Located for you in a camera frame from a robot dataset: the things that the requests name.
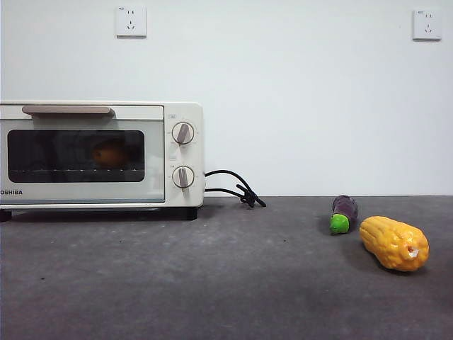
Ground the white toaster oven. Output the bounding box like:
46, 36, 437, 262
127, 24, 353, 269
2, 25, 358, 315
0, 101, 205, 223

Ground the white glass oven door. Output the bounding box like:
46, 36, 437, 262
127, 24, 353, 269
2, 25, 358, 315
0, 105, 166, 205

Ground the brown potato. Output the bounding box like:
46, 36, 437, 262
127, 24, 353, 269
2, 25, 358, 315
91, 140, 130, 168

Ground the beige oven knob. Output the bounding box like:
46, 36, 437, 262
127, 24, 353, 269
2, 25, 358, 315
171, 165, 196, 193
171, 122, 197, 147

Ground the purple toy eggplant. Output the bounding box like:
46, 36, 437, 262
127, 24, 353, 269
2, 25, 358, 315
329, 194, 358, 235

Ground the yellow toy corn cob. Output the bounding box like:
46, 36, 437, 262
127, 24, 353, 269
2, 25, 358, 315
359, 215, 430, 273

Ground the black oven power cable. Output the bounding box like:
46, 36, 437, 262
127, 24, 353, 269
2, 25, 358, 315
204, 169, 267, 208

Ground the metal wire oven rack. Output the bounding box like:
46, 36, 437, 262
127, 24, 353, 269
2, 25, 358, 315
8, 167, 145, 174

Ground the white wall socket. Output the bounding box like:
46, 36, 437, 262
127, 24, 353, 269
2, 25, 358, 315
412, 9, 442, 42
116, 4, 147, 39

